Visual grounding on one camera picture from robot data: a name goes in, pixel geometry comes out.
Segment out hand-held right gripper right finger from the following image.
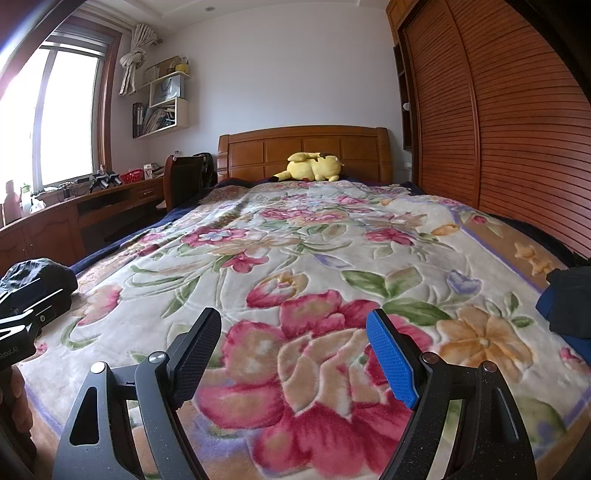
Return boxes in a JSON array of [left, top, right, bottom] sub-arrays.
[[366, 308, 539, 480]]

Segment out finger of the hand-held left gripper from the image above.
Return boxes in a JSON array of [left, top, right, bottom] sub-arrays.
[[25, 287, 73, 334]]

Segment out tied beige curtain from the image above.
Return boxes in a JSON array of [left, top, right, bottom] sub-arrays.
[[119, 23, 164, 97]]

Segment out wooden desk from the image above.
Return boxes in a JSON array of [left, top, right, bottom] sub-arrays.
[[0, 175, 168, 274]]

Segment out dark grey garment pile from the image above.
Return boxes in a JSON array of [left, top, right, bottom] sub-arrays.
[[0, 258, 78, 297]]

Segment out white wall shelf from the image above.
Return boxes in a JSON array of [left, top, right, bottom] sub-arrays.
[[132, 56, 191, 139]]

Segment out wooden louvre wardrobe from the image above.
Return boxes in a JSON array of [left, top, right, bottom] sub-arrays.
[[385, 0, 591, 260]]

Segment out floral blanket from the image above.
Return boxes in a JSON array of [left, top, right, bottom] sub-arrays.
[[18, 178, 591, 480]]

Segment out black tool on desk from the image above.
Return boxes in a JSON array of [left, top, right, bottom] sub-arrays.
[[88, 172, 122, 193]]

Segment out white paper bag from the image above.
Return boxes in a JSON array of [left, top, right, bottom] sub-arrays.
[[154, 75, 182, 100]]

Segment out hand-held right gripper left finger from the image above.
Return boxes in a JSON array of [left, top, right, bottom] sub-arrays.
[[52, 307, 222, 480]]

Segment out wooden chair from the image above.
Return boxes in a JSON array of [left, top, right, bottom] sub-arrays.
[[165, 153, 216, 212]]

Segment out black trench coat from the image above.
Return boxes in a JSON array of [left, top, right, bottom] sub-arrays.
[[547, 267, 591, 334]]

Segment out pink bottle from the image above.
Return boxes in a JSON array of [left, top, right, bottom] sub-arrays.
[[4, 181, 22, 225]]

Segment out black binders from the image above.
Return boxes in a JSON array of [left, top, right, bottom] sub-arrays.
[[133, 102, 150, 138]]

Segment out person's left hand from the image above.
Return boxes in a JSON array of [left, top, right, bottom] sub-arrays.
[[0, 368, 38, 463]]

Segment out wooden bed headboard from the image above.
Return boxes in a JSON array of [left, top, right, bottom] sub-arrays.
[[218, 126, 393, 186]]

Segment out yellow plush toy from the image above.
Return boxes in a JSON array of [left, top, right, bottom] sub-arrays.
[[272, 151, 346, 182]]

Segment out folded blue garment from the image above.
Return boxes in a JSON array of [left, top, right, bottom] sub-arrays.
[[536, 285, 561, 326]]

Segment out navy blue bed sheet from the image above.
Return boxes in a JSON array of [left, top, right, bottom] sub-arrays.
[[69, 178, 259, 274]]

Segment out window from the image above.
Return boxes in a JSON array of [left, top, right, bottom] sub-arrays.
[[0, 25, 122, 195]]

